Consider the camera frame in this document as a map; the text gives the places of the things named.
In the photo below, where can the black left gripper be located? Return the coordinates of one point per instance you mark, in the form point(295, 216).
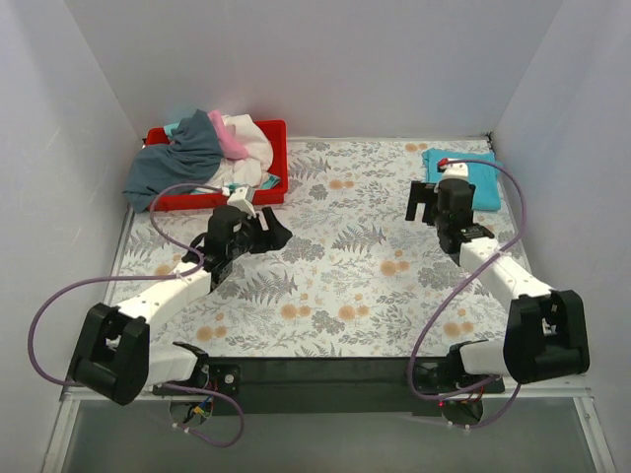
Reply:
point(259, 234)

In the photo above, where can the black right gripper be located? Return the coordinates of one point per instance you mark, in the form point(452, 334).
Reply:
point(433, 207)

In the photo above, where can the turquoise t shirt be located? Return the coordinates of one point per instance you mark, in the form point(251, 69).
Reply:
point(486, 196)

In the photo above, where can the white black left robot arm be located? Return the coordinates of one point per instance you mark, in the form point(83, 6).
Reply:
point(114, 355)

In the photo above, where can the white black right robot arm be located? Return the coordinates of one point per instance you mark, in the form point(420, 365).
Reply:
point(546, 333)

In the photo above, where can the light teal garment in bin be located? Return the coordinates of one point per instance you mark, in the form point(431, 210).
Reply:
point(252, 171)

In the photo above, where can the floral patterned table mat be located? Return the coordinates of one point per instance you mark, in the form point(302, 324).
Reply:
point(355, 280)

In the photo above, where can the pink t shirt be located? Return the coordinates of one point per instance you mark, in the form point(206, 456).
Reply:
point(232, 149)

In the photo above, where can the red plastic bin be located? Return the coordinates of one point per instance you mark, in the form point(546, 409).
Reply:
point(274, 130)

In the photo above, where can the white t shirt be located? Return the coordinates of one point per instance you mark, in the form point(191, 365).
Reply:
point(247, 153)

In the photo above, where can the dark grey t shirt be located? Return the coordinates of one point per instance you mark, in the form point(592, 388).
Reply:
point(193, 156)

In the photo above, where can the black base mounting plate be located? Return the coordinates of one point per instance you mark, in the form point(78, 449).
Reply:
point(317, 385)

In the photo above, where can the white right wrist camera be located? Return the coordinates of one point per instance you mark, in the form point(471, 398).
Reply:
point(452, 169)

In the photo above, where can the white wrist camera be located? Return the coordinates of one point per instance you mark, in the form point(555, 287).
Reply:
point(452, 169)
point(241, 198)

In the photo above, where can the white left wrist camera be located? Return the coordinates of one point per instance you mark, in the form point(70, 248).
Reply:
point(241, 198)

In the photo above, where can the aluminium frame rail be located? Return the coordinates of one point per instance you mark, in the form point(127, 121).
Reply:
point(552, 427)

